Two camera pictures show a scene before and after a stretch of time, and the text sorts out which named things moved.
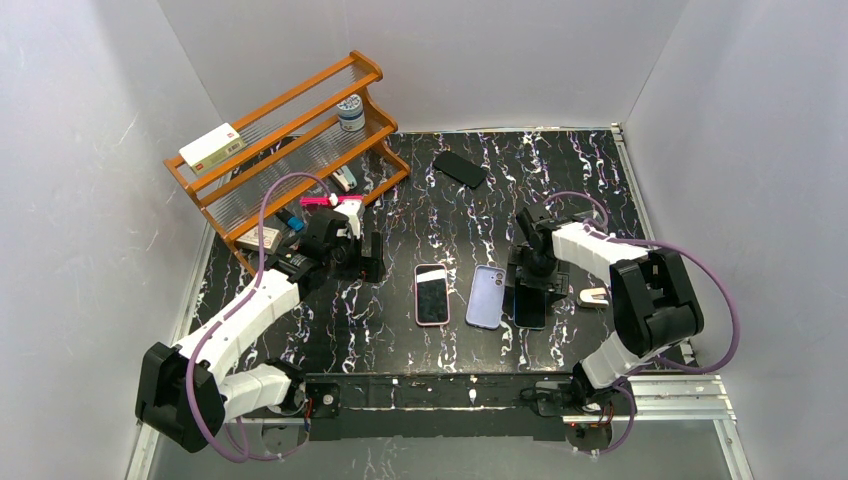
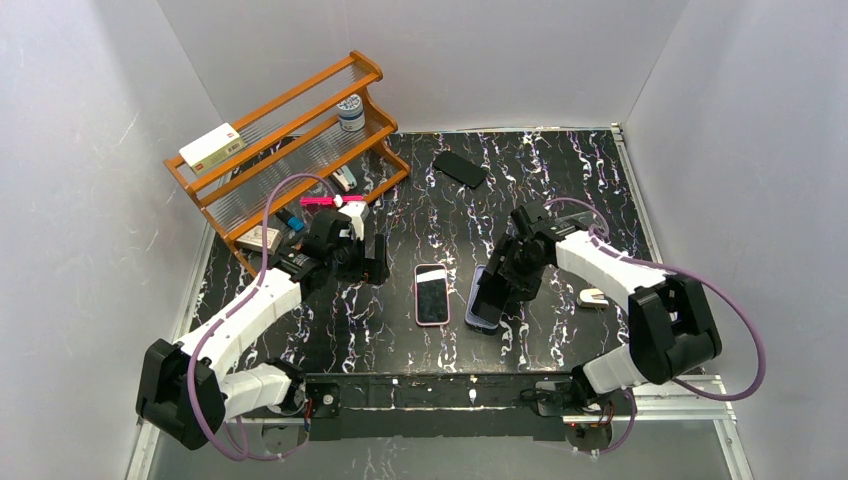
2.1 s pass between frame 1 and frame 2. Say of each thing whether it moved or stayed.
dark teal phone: moved
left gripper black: stayed
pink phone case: stayed
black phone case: stayed
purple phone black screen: stayed
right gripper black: moved
